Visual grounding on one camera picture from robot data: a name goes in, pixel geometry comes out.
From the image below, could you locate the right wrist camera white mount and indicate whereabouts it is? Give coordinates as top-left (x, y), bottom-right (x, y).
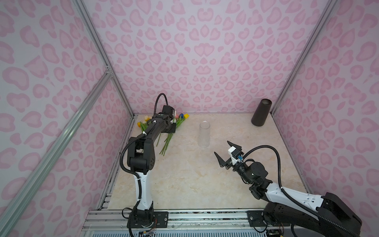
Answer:
top-left (228, 146), bottom-right (244, 166)

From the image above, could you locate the bunch of artificial tulips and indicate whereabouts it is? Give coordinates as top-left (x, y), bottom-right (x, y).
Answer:
top-left (137, 115), bottom-right (178, 156)

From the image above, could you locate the black tapered vase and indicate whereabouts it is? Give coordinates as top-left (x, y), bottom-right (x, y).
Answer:
top-left (251, 99), bottom-right (272, 126)

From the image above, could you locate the clear glass vase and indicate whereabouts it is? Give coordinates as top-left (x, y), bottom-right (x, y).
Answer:
top-left (198, 120), bottom-right (210, 148)

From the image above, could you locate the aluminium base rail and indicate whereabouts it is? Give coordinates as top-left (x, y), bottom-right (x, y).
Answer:
top-left (79, 208), bottom-right (341, 237)

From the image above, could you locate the diagonal aluminium frame bar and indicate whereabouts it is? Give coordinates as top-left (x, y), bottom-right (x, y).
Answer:
top-left (1, 72), bottom-right (112, 237)

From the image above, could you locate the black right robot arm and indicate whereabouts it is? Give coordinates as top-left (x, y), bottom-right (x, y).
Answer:
top-left (215, 142), bottom-right (362, 237)

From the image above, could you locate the yellow tulip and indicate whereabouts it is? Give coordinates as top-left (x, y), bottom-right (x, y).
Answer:
top-left (176, 114), bottom-right (189, 128)

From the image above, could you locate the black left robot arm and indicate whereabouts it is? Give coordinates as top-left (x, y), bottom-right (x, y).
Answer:
top-left (119, 93), bottom-right (177, 237)

